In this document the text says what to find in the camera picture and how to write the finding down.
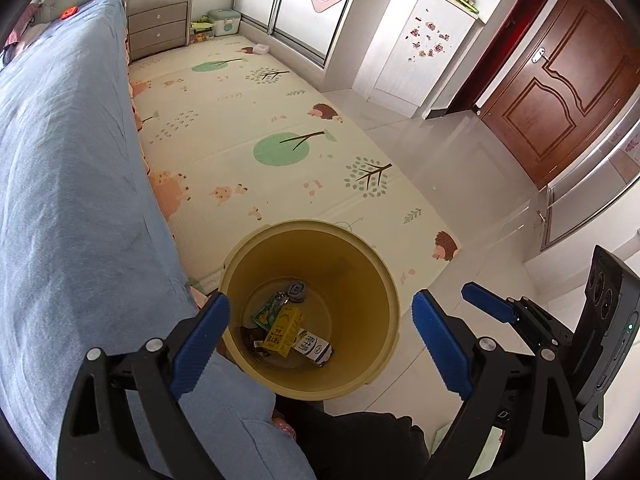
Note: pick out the black trouser leg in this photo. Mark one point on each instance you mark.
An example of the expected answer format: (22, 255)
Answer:
(360, 445)

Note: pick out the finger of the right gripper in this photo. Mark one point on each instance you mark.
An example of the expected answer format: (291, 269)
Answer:
(488, 302)

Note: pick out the brown wooden door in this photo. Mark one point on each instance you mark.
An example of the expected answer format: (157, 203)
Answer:
(554, 76)

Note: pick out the green white storage box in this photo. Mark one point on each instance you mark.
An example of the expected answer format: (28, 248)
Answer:
(225, 22)

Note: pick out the white blue milk carton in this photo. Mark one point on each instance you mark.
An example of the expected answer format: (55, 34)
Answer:
(312, 347)

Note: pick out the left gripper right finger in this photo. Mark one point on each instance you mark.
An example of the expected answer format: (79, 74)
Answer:
(446, 349)

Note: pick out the green snack wrapper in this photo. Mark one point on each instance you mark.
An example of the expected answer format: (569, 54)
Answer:
(269, 311)

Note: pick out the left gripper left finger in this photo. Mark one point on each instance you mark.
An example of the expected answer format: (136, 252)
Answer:
(193, 341)

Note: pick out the yellow trash bin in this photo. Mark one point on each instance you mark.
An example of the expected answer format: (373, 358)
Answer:
(350, 301)

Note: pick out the small white floor box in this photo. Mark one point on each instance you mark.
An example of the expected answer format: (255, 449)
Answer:
(261, 49)

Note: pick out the white corner cabinet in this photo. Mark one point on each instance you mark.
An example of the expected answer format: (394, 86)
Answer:
(415, 49)

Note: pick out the grey bedside nightstand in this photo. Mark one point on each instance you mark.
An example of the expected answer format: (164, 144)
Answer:
(156, 26)

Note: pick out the brown snack wrapper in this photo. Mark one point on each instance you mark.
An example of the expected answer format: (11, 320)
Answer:
(253, 338)

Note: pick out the patterned floor play mat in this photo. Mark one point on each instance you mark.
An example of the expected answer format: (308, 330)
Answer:
(234, 140)

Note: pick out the blue bed sheet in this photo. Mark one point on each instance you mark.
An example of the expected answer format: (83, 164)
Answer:
(87, 259)

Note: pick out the small orange object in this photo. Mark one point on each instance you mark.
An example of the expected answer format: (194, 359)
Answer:
(69, 12)

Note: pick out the yellow banana milk box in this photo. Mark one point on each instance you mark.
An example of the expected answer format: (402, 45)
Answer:
(283, 332)

